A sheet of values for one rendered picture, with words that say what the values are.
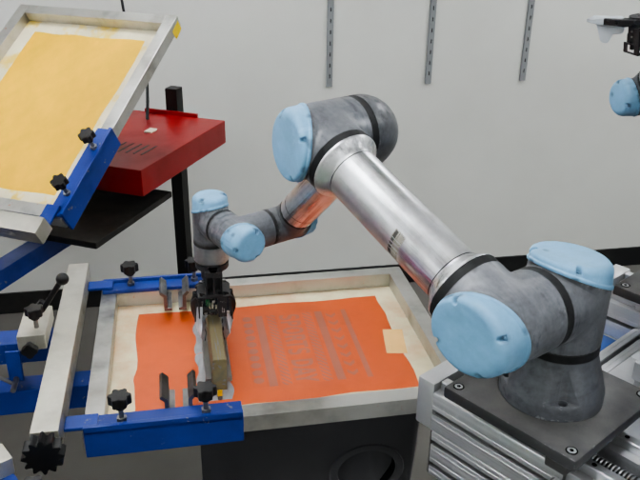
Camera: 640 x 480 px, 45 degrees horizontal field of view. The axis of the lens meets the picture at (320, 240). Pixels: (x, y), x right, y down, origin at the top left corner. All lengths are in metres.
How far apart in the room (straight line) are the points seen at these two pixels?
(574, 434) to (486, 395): 0.14
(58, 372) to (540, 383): 0.96
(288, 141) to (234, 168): 2.56
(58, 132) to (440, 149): 2.13
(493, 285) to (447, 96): 2.91
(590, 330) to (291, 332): 0.93
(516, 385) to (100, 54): 1.79
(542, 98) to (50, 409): 3.07
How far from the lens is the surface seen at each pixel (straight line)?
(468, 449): 1.29
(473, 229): 4.18
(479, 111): 3.96
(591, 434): 1.16
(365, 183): 1.13
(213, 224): 1.57
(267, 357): 1.80
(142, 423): 1.55
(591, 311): 1.10
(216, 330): 1.72
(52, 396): 1.60
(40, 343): 1.74
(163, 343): 1.88
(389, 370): 1.77
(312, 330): 1.90
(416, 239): 1.07
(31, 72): 2.63
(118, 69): 2.49
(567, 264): 1.07
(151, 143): 2.79
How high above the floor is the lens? 1.94
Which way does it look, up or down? 25 degrees down
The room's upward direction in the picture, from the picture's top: 1 degrees clockwise
